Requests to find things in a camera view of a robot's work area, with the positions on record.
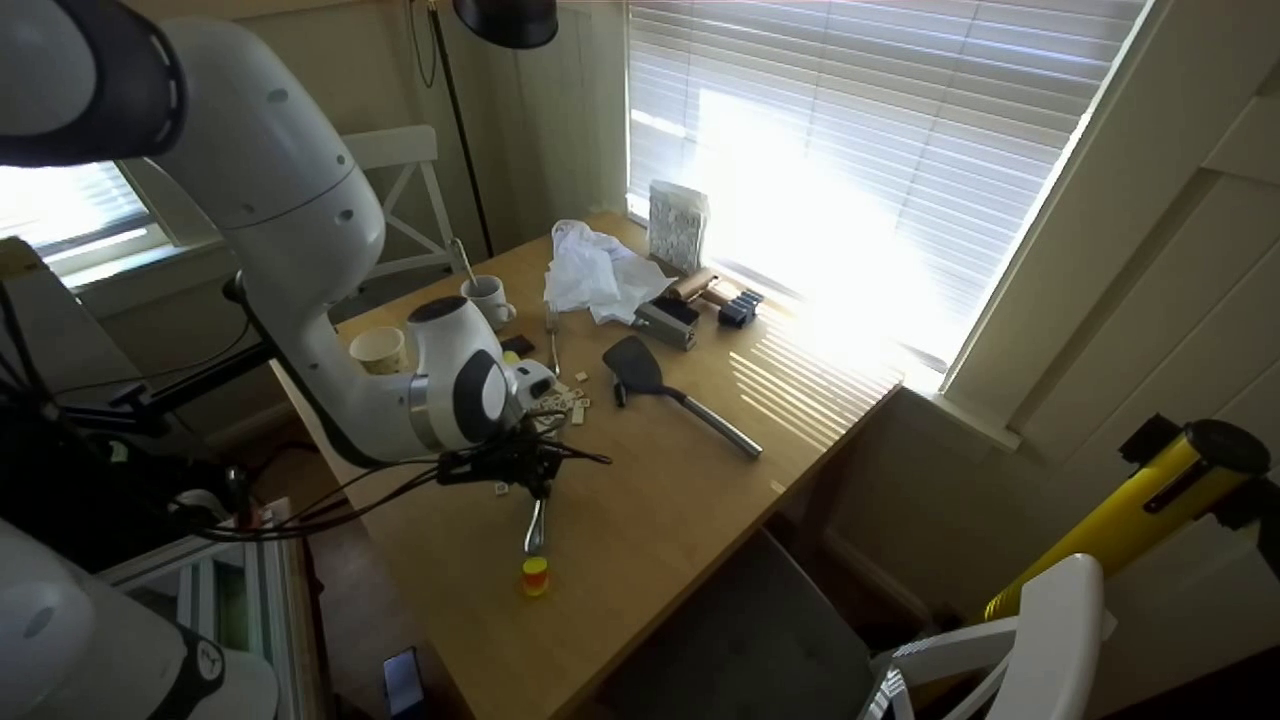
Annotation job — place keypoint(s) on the yellow round cap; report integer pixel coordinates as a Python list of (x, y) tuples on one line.
[(533, 575)]

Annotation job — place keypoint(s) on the black floor lamp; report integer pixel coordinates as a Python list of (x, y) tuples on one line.
[(474, 46)]

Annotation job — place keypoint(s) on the blue headed hammer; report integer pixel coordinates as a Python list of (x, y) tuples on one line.
[(740, 309)]

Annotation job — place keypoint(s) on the white paper cup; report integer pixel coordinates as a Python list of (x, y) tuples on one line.
[(380, 351)]

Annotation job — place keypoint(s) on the grey metal spatula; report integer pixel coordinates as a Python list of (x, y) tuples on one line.
[(637, 372)]

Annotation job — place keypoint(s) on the white mug with utensil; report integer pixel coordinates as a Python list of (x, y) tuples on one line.
[(480, 289)]

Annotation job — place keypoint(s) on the white scrabble tile pile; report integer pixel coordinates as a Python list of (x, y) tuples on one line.
[(570, 405)]

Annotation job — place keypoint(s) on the white window blinds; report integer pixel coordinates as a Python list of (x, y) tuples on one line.
[(868, 156)]

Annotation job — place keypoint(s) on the silver butter knife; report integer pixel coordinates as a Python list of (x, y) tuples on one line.
[(533, 530)]

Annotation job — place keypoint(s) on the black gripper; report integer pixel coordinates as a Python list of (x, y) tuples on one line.
[(521, 459)]

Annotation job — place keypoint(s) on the white plastic bag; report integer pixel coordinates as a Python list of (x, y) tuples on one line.
[(597, 275)]

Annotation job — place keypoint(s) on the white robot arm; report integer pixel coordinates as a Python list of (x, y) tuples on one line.
[(248, 147)]

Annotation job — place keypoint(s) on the small phone on floor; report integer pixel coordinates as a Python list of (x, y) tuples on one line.
[(405, 689)]

